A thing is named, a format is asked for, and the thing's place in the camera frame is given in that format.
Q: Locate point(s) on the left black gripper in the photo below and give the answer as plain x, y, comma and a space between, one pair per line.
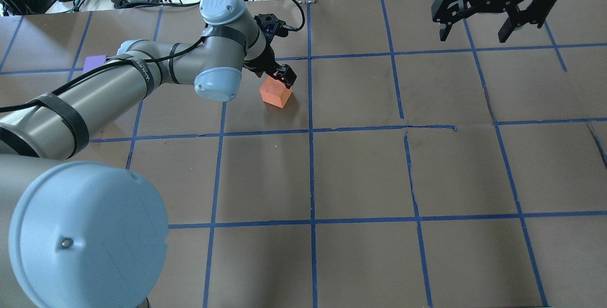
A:
262, 58

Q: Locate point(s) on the orange foam cube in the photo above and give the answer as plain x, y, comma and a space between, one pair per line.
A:
275, 93

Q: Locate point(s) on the purple foam cube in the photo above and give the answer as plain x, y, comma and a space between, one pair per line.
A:
93, 62

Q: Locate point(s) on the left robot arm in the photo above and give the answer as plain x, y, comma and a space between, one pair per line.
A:
84, 234

